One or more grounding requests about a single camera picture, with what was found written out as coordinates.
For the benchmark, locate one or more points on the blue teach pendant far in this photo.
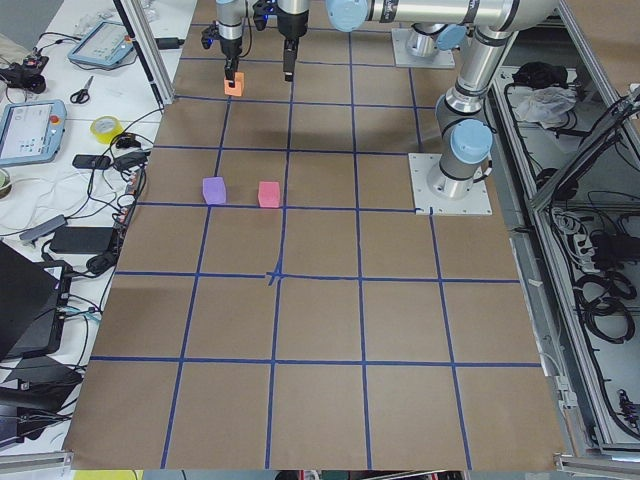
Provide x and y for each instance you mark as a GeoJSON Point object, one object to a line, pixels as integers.
{"type": "Point", "coordinates": [106, 46]}

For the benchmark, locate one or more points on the brown paper table mat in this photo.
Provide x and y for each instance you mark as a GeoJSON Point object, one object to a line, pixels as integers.
{"type": "Point", "coordinates": [338, 331]}

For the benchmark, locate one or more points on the aluminium frame post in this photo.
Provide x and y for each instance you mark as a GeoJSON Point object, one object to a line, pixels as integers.
{"type": "Point", "coordinates": [139, 30]}

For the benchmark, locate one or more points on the orange foam block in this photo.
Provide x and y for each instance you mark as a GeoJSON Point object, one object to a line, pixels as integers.
{"type": "Point", "coordinates": [235, 87]}

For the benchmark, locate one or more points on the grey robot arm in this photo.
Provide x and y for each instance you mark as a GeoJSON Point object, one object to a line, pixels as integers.
{"type": "Point", "coordinates": [229, 23]}
{"type": "Point", "coordinates": [466, 141]}

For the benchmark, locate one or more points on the black laptop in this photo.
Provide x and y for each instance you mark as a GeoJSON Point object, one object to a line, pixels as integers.
{"type": "Point", "coordinates": [33, 295]}

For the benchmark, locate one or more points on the pink foam block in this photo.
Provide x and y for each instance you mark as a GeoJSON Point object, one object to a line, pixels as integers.
{"type": "Point", "coordinates": [269, 194]}

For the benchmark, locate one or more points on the white crumpled cloth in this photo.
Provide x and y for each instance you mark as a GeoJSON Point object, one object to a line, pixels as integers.
{"type": "Point", "coordinates": [548, 107]}

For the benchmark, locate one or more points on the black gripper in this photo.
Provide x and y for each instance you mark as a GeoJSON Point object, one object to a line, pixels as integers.
{"type": "Point", "coordinates": [291, 29]}
{"type": "Point", "coordinates": [230, 46]}

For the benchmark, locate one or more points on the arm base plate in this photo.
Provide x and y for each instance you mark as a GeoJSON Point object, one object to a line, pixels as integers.
{"type": "Point", "coordinates": [416, 47]}
{"type": "Point", "coordinates": [436, 194]}

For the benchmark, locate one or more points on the blue teach pendant near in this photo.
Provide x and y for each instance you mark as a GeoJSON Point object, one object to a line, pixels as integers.
{"type": "Point", "coordinates": [31, 132]}

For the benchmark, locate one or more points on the yellow tape roll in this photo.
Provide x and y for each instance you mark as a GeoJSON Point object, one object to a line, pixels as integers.
{"type": "Point", "coordinates": [106, 128]}

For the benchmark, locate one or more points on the black handled scissors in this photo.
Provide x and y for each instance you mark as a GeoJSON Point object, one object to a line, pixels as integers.
{"type": "Point", "coordinates": [82, 95]}

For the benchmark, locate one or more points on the black power adapter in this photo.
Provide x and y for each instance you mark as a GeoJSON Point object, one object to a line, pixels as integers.
{"type": "Point", "coordinates": [81, 240]}

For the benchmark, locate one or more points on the purple foam block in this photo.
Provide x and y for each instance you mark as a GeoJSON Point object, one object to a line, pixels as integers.
{"type": "Point", "coordinates": [214, 190]}

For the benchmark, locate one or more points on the blue teach pendant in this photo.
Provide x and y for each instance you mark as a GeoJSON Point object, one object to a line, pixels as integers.
{"type": "Point", "coordinates": [106, 46]}
{"type": "Point", "coordinates": [31, 132]}

